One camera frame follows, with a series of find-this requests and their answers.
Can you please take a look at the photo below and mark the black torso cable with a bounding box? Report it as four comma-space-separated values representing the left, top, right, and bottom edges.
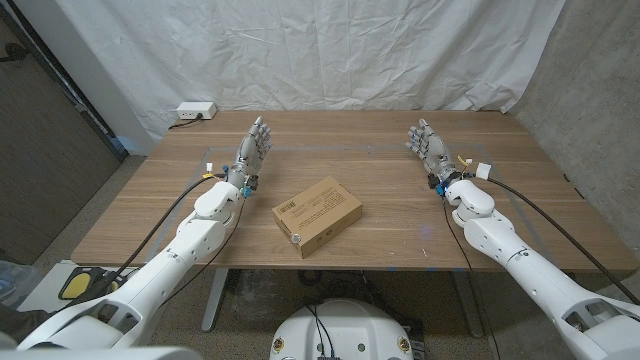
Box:
305, 303, 326, 360

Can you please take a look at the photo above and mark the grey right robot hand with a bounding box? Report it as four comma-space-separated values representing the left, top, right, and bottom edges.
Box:
405, 118, 463, 186

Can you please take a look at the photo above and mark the white pedal platform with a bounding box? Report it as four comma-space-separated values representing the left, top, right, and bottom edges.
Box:
17, 259, 146, 314

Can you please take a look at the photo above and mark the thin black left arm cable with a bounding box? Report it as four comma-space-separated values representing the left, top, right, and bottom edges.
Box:
158, 196, 246, 307

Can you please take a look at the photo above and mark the cardboard packing box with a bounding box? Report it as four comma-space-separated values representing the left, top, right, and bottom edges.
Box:
271, 175, 364, 260

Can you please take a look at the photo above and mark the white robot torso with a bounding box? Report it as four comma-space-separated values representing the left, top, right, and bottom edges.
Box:
269, 298, 415, 360

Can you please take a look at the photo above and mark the black power strip cord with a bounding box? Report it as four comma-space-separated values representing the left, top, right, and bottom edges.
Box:
167, 113, 204, 131

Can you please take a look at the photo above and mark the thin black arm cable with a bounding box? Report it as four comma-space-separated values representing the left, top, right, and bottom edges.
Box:
441, 196, 502, 360
158, 196, 246, 307

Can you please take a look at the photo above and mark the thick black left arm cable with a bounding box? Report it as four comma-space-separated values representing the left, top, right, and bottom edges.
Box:
54, 172, 229, 311

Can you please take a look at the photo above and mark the blue torso cable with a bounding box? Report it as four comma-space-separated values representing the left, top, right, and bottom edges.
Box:
317, 319, 336, 360

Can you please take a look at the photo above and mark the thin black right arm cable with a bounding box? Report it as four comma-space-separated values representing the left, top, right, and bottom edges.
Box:
441, 196, 502, 360

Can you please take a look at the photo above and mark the white robot shoulder housing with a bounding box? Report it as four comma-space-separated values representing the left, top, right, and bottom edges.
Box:
0, 346, 204, 360

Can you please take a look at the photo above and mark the black floor cable bundle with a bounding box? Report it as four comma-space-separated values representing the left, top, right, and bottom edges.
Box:
298, 269, 386, 314

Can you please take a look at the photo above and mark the clear plastic bin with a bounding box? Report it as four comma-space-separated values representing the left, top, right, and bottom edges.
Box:
0, 259, 39, 307

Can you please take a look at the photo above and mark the white backdrop sheet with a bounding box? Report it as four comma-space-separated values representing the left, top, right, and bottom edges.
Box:
53, 0, 566, 146

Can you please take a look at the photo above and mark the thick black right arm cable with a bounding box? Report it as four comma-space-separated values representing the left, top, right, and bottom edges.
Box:
487, 175, 640, 305

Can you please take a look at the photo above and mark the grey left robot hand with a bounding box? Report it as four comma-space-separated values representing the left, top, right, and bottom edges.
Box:
225, 116, 274, 189

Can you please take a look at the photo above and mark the white power strip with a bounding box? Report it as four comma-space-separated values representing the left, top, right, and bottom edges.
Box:
176, 101, 218, 121

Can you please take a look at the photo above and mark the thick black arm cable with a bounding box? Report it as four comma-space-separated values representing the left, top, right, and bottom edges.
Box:
54, 172, 229, 311
487, 175, 640, 305

